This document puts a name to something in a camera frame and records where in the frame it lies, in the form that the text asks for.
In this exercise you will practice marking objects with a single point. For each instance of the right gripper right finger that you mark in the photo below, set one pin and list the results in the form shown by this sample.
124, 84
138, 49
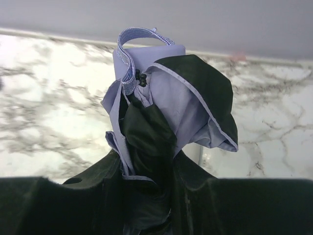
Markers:
205, 205

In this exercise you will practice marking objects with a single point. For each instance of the lilac umbrella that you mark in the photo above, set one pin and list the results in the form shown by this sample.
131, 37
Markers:
155, 111

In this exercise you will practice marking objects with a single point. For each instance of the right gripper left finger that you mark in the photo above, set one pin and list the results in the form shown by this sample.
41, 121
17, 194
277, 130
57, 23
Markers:
89, 203

